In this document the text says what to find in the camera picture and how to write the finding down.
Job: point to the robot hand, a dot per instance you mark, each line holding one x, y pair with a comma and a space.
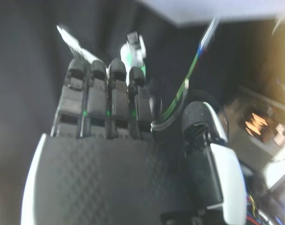
98, 178

